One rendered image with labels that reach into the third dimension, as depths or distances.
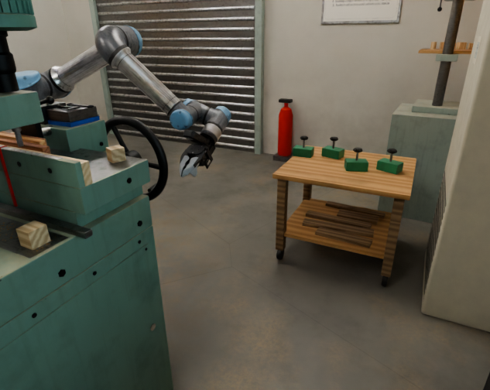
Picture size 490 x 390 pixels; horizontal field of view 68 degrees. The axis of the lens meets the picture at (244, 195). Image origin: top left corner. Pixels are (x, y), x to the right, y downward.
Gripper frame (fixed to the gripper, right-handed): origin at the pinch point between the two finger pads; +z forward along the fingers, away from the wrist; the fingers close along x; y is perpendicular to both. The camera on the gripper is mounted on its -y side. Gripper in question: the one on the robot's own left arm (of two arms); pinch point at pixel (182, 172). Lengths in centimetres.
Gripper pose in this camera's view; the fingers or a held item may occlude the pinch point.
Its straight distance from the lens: 133.4
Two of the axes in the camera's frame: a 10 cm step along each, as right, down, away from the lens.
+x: -8.9, -1.7, 4.2
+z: -3.8, 7.8, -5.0
